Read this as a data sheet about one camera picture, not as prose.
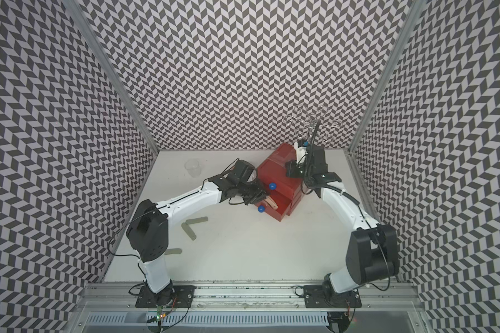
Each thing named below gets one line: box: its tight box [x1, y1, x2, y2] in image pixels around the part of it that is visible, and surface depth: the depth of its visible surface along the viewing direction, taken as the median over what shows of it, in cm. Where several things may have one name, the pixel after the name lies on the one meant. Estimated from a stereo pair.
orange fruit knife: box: [264, 195, 279, 210], surface depth 90 cm
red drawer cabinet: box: [255, 142, 305, 222], surface depth 88 cm
